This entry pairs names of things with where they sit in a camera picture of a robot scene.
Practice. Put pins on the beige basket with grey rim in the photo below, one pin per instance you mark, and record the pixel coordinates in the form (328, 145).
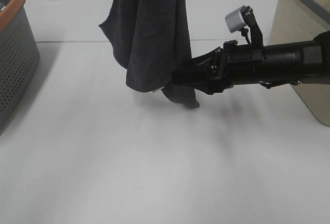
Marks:
(304, 25)

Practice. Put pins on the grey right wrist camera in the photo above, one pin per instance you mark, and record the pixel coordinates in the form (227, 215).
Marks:
(243, 20)

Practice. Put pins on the grey basket with orange rim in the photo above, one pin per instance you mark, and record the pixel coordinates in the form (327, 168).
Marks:
(19, 57)

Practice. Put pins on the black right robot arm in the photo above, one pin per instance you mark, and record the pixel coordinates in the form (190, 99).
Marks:
(270, 66)

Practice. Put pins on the dark grey towel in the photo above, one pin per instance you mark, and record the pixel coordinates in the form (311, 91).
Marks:
(150, 39)

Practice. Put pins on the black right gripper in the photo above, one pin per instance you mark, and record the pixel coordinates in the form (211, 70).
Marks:
(234, 65)

